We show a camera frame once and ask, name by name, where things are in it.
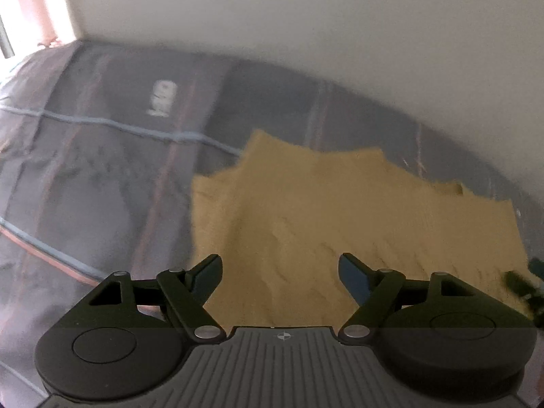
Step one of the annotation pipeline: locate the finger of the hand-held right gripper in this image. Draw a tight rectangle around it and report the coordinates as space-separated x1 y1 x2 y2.
505 258 544 319

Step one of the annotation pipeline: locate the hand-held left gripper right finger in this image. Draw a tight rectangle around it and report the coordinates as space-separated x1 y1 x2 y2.
338 252 511 343

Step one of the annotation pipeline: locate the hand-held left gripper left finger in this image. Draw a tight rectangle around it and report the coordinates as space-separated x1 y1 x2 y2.
87 254 226 344

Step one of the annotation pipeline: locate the yellow cable-knit cardigan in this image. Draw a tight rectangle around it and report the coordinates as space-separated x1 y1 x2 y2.
189 129 538 329

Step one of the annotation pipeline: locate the blue plaid bed sheet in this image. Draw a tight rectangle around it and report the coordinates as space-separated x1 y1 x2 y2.
0 40 544 394

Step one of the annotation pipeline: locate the pink curtain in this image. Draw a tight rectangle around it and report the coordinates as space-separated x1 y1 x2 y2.
12 0 78 48

